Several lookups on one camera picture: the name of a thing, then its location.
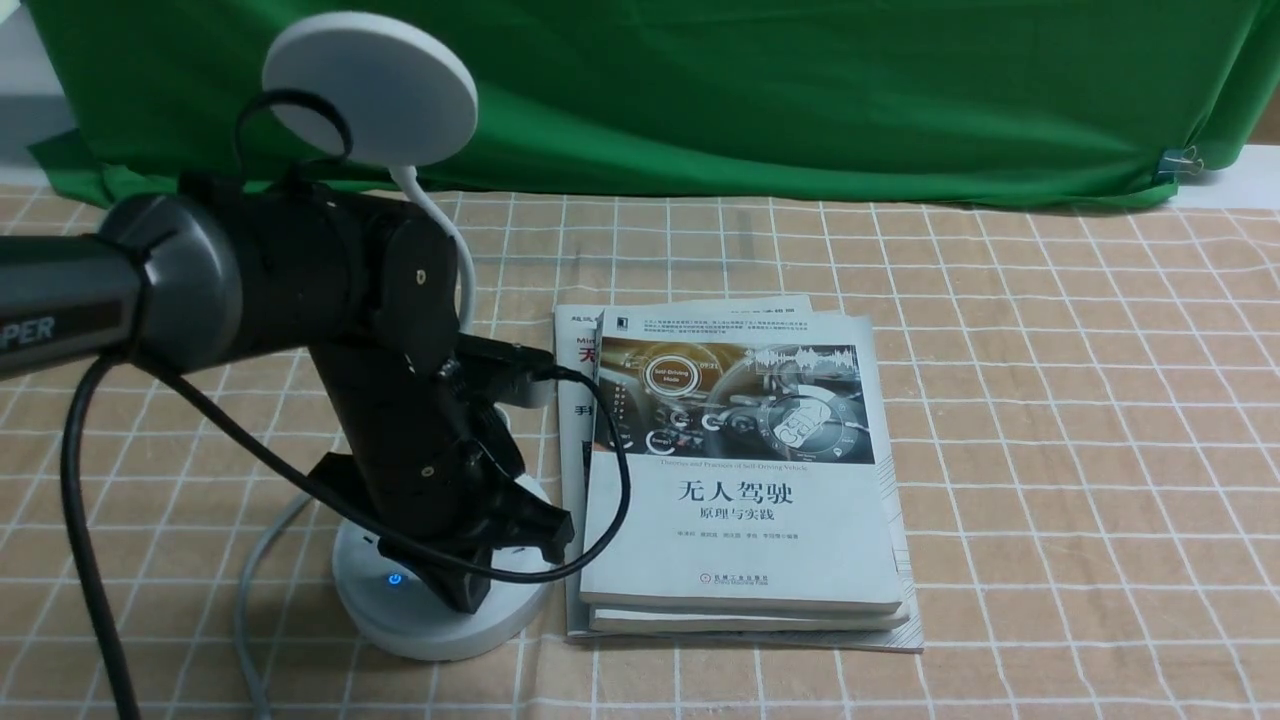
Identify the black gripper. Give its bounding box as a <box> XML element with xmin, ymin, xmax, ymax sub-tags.
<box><xmin>306</xmin><ymin>395</ymin><xmax>575</xmax><ymax>615</ymax></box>

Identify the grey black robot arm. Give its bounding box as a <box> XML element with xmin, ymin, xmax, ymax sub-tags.
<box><xmin>1</xmin><ymin>176</ymin><xmax>575</xmax><ymax>614</ymax></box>

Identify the white desk lamp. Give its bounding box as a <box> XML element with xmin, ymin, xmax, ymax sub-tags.
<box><xmin>261</xmin><ymin>12</ymin><xmax>550</xmax><ymax>662</ymax></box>

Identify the white middle book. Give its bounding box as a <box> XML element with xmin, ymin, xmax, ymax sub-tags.
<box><xmin>586</xmin><ymin>296</ymin><xmax>913</xmax><ymax>634</ymax></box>

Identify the bottom thin white magazine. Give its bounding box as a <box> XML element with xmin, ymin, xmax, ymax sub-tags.
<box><xmin>553</xmin><ymin>295</ymin><xmax>925</xmax><ymax>653</ymax></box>

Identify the white self-driving textbook top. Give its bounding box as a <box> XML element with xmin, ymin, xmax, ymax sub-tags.
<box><xmin>579</xmin><ymin>309</ymin><xmax>905</xmax><ymax>614</ymax></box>

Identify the beige checked tablecloth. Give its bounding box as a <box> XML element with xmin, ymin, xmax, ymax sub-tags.
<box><xmin>1</xmin><ymin>193</ymin><xmax>1279</xmax><ymax>719</ymax></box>

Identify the green backdrop cloth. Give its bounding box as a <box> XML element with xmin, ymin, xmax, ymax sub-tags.
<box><xmin>27</xmin><ymin>1</ymin><xmax>1277</xmax><ymax>208</ymax></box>

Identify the blue binder clip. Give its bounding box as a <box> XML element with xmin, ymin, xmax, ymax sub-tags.
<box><xmin>1152</xmin><ymin>145</ymin><xmax>1204</xmax><ymax>184</ymax></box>

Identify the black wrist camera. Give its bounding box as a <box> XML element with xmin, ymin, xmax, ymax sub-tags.
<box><xmin>453</xmin><ymin>334</ymin><xmax>556</xmax><ymax>409</ymax></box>

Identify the grey lamp power cord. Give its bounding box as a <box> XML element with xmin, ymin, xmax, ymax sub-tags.
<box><xmin>233</xmin><ymin>489</ymin><xmax>316</xmax><ymax>720</ymax></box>

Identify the black camera cable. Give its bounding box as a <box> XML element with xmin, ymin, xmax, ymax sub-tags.
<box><xmin>60</xmin><ymin>88</ymin><xmax>632</xmax><ymax>720</ymax></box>

